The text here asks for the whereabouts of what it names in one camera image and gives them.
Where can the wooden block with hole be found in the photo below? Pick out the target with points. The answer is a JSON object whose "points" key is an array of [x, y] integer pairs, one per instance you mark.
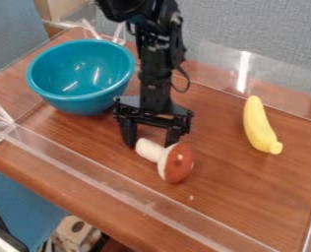
{"points": [[74, 236]]}

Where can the blue plastic bowl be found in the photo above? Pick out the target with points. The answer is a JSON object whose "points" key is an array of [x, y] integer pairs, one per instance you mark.
{"points": [[79, 74]]}

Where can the clear acrylic barrier wall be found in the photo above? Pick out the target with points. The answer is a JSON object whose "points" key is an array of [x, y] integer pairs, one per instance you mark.
{"points": [[244, 203]]}

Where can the yellow toy banana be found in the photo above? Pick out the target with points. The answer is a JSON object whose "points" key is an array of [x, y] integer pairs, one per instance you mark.
{"points": [[260, 133]]}

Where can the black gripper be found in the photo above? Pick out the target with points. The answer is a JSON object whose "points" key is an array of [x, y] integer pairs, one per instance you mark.
{"points": [[152, 108]]}

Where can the brown white toy mushroom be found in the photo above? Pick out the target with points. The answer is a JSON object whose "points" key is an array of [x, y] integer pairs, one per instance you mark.
{"points": [[174, 160]]}

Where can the blue cabinet panel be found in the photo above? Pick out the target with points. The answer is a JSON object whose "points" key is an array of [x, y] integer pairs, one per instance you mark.
{"points": [[30, 216]]}

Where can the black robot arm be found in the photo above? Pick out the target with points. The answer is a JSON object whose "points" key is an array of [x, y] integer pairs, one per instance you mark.
{"points": [[154, 22]]}

